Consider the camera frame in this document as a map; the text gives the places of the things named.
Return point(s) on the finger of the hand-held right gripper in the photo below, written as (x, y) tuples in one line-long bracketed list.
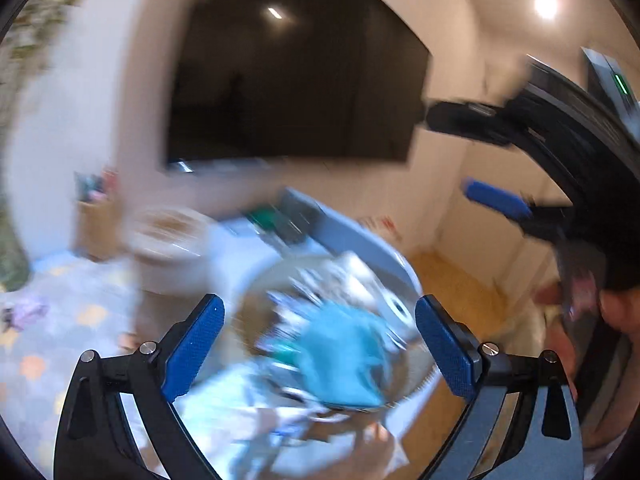
[(465, 117), (497, 199)]

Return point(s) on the teal soft toy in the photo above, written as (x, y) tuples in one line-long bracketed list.
[(280, 352)]

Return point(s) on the pale printed sheet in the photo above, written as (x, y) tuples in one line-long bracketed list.
[(230, 420)]

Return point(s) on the light blue cloth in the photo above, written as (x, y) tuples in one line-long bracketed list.
[(340, 355)]

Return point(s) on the green small box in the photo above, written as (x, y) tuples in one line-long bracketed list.
[(262, 219)]

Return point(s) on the tall green leafy plant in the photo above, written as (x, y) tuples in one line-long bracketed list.
[(20, 160)]

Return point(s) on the wooden pen holder box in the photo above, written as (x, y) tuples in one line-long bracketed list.
[(97, 227)]

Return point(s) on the beige round basket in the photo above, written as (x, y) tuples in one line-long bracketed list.
[(170, 255)]

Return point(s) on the lilac small cloth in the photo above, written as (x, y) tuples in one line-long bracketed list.
[(25, 315)]

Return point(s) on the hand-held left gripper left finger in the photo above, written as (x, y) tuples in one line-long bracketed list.
[(192, 350)]

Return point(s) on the silver round tub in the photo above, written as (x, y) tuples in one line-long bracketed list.
[(255, 310)]

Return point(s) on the ceiling spotlight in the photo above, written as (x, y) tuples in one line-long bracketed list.
[(545, 2)]

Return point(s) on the grey curved panel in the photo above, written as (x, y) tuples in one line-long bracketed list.
[(350, 240)]

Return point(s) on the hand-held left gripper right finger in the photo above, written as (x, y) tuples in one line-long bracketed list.
[(445, 350)]

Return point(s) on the black wall television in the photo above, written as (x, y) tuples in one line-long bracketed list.
[(300, 60)]

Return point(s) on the bundle of assorted pens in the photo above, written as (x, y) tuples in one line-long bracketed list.
[(95, 187)]

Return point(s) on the white tape roll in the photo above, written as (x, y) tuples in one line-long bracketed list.
[(400, 307)]

